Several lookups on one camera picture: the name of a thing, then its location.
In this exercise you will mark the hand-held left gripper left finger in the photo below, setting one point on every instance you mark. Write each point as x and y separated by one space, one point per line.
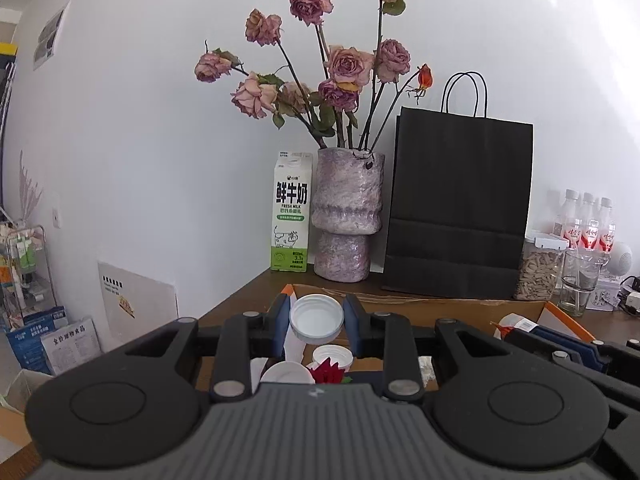
281 327

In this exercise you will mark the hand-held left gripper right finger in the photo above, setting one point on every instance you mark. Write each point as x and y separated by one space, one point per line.
354 327

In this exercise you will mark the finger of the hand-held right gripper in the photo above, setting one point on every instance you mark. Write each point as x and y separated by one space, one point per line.
597 360
565 336

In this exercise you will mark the white screw cap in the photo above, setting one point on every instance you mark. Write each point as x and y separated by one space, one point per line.
316 320

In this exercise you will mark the white packet with red print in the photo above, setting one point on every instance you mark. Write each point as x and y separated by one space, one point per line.
515 321

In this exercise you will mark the orange-edged cardboard box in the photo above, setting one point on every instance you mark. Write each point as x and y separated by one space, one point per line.
450 310

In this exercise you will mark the small white jar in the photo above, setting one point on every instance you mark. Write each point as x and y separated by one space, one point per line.
332 355

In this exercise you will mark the small clear glass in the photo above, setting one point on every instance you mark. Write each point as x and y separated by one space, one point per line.
574 297

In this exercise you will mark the white round lid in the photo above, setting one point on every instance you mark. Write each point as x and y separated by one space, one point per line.
285 372

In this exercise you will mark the red artificial flower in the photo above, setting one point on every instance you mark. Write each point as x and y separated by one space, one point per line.
327 374

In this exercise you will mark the white tin box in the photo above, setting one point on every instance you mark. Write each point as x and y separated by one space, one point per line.
605 294

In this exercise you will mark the white power adapter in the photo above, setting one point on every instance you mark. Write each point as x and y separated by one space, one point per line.
631 302

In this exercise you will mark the clear jar of seeds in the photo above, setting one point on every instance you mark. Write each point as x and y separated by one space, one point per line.
540 270

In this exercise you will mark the tall clear drinking glass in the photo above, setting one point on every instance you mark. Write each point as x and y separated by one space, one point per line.
587 267

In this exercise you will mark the white round speaker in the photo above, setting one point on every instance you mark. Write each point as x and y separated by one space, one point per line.
620 259

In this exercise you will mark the red-label water bottle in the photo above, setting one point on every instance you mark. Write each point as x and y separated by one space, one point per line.
588 230
571 225
606 232

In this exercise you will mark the purple textured vase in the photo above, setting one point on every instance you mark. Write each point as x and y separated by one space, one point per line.
347 210

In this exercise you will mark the white green milk carton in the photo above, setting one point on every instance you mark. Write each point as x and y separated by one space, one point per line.
291 210

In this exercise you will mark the white card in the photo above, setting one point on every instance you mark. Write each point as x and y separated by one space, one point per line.
140 305

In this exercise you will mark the black paper bag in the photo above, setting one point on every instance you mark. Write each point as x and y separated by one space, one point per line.
455 200

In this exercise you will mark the blue printed box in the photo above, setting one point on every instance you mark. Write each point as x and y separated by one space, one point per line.
25 340

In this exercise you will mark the dried pink rose bouquet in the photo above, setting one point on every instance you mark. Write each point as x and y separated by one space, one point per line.
345 65

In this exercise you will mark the dried pampas grass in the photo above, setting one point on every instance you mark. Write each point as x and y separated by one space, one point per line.
30 190

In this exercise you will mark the wall poster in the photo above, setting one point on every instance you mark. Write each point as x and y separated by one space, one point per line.
50 35

